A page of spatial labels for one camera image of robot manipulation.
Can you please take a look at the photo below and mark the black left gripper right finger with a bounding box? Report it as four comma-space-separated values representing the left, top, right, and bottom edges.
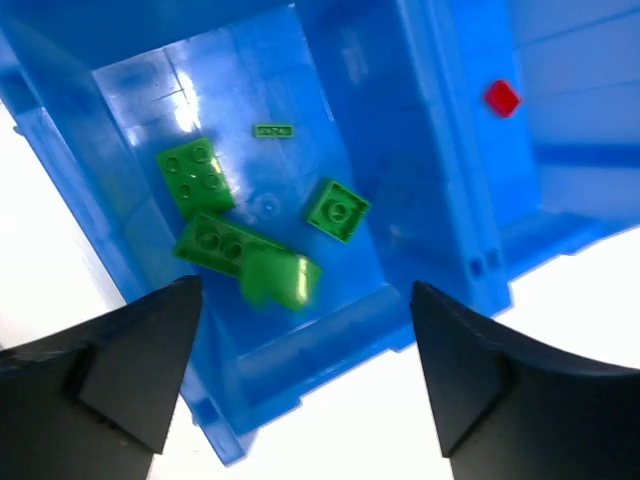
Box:
411, 282, 639, 480

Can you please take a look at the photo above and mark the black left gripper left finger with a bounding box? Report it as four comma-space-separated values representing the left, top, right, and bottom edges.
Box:
1, 275, 203, 480

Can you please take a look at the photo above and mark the long green lego plate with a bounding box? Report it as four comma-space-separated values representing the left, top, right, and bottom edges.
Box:
173, 212, 289, 278

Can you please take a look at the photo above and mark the green curved lego piece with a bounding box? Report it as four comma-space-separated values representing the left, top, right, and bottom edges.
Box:
239, 247, 322, 311

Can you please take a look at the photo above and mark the green lego plate piece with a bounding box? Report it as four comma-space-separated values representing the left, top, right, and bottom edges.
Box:
155, 137, 235, 219

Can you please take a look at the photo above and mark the green square lego brick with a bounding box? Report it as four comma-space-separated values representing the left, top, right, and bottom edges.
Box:
305, 179, 371, 244

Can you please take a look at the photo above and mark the small red lego brick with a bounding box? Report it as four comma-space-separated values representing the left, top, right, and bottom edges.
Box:
484, 79, 522, 119

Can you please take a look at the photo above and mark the tiny green lego strip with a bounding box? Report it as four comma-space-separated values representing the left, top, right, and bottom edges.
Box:
253, 123, 295, 139

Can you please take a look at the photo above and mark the blue plastic divided bin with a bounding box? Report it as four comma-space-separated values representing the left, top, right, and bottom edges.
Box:
1, 1, 639, 465

